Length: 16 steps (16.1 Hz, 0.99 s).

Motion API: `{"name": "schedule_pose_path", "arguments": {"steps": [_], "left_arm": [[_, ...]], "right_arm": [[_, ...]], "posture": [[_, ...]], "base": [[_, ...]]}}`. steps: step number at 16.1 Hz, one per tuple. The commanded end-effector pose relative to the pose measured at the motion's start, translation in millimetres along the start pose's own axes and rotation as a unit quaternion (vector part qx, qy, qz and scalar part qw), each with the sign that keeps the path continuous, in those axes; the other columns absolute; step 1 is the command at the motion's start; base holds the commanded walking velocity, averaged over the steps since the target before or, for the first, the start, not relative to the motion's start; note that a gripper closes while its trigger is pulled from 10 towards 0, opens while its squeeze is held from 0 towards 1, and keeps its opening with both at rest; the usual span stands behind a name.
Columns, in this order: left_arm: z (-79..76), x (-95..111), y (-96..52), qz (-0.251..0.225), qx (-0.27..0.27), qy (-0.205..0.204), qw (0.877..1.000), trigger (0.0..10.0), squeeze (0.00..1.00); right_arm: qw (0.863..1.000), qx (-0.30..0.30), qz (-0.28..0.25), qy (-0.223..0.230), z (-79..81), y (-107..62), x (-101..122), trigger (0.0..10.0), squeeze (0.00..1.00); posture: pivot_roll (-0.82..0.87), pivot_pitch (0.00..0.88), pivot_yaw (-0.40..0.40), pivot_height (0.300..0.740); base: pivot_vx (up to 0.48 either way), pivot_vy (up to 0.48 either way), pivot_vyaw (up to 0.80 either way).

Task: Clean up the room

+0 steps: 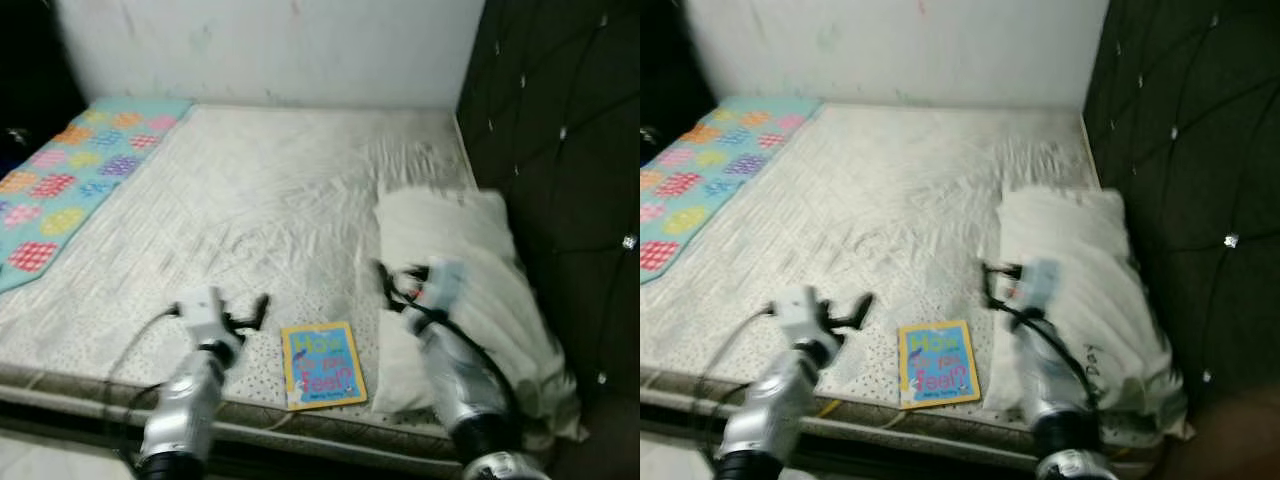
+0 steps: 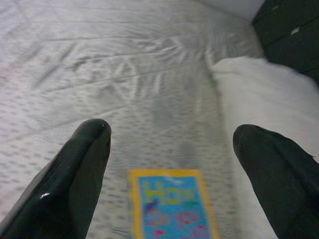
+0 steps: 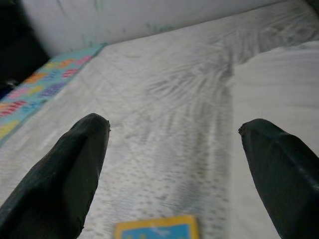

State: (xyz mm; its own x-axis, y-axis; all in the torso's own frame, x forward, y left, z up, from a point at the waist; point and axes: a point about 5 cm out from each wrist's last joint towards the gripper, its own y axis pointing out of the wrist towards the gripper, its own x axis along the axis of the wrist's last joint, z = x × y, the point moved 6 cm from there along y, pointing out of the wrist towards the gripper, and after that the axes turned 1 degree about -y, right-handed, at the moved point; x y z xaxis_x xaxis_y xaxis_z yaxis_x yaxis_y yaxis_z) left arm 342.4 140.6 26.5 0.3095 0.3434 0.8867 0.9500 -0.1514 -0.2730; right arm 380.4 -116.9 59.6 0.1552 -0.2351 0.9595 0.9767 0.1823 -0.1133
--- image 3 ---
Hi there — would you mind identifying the large black bag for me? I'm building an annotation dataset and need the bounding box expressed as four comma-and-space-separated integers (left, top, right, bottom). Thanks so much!
0, 0, 50, 95

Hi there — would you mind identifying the orange blue children's book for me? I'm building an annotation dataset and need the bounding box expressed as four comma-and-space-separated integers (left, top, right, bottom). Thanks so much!
114, 215, 200, 239

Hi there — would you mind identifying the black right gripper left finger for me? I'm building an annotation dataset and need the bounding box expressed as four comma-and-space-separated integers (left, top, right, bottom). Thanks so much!
0, 113, 110, 239

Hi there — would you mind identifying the white printed pillow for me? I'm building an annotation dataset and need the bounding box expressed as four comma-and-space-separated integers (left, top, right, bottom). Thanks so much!
230, 41, 319, 155

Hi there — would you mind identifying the teal heart patterned blanket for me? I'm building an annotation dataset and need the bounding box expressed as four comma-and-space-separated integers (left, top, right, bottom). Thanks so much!
0, 43, 108, 147

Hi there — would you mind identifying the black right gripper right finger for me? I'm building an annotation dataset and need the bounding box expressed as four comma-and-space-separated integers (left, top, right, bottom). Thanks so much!
238, 119, 319, 239

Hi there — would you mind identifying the grey patterned mattress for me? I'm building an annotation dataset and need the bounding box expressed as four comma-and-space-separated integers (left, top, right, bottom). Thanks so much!
0, 0, 319, 239

